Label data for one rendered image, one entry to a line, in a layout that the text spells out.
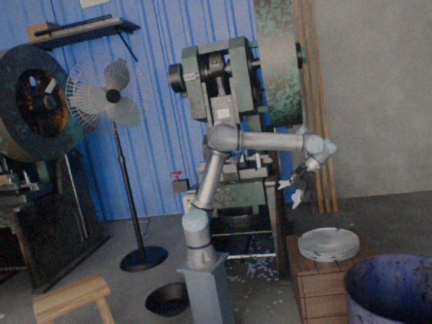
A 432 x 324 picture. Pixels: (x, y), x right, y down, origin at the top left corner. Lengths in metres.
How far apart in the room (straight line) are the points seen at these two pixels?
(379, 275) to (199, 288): 0.76
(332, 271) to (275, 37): 1.14
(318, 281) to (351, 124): 2.02
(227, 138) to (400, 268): 0.85
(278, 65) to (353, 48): 1.68
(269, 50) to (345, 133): 1.80
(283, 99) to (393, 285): 1.00
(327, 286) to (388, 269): 0.31
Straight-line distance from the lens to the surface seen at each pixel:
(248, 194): 2.11
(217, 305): 1.69
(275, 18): 1.88
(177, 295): 2.33
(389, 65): 3.49
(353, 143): 3.48
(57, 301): 2.00
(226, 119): 2.19
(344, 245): 1.81
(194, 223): 1.55
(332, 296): 1.77
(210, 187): 1.65
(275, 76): 1.83
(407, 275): 1.59
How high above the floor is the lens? 1.19
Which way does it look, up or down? 11 degrees down
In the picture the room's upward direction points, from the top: 10 degrees counter-clockwise
